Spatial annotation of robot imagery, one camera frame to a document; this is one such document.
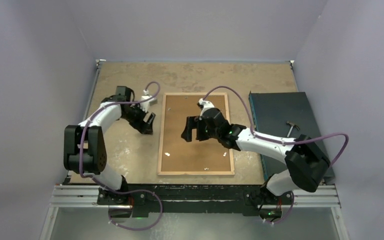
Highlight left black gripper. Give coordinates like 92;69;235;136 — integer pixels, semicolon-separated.
122;101;155;135

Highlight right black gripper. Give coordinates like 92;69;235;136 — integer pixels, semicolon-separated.
181;116;221;143

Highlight brown backing board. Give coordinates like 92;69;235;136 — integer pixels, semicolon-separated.
161;95;232;172

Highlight wooden picture frame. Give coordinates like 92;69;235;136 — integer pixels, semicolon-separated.
157;92;236;176

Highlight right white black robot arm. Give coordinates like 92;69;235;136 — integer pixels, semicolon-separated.
181;108;331;204

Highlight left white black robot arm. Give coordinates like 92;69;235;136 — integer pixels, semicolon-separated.
63;86;157;205

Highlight dark blue book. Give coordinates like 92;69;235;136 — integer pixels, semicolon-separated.
248;92;335;185

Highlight small hammer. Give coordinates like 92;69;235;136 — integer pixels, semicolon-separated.
286;121;300;138

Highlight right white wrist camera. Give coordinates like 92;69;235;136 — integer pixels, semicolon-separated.
197;98;215;117

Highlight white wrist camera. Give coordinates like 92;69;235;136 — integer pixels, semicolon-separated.
197;98;215;117
139;89;158;112

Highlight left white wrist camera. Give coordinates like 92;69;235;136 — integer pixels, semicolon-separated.
139;89;158;112

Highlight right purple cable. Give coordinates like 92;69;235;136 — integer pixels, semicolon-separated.
201;85;350;226

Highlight purple cable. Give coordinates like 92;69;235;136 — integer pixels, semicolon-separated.
78;81;164;232
201;85;350;226

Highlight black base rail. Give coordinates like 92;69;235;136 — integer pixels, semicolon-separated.
97;183;292;218

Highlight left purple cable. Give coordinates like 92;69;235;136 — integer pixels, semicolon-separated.
78;81;164;232

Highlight aluminium frame rails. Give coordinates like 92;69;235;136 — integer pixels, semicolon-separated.
42;61;348;240

